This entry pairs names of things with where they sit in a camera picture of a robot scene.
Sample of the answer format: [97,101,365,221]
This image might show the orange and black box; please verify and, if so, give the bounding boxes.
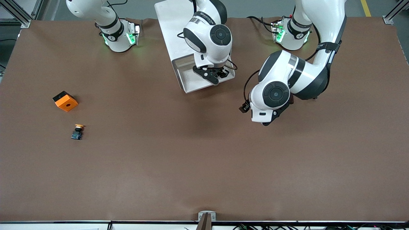
[52,91,79,112]

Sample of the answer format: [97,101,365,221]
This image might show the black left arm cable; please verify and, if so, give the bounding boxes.
[243,70,261,106]

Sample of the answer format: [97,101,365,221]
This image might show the black base cable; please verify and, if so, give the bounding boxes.
[247,15,275,34]

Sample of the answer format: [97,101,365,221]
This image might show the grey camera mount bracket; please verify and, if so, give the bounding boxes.
[198,211,217,230]

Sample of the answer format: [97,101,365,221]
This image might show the tangled cables under table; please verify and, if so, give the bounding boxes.
[233,224,409,230]

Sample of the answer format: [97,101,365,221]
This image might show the yellow push button switch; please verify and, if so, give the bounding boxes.
[71,124,86,140]

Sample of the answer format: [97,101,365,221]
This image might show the aluminium frame post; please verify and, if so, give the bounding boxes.
[382,0,409,25]
[0,0,44,28]

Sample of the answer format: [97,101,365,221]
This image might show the black table edge rail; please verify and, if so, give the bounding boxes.
[0,220,409,230]

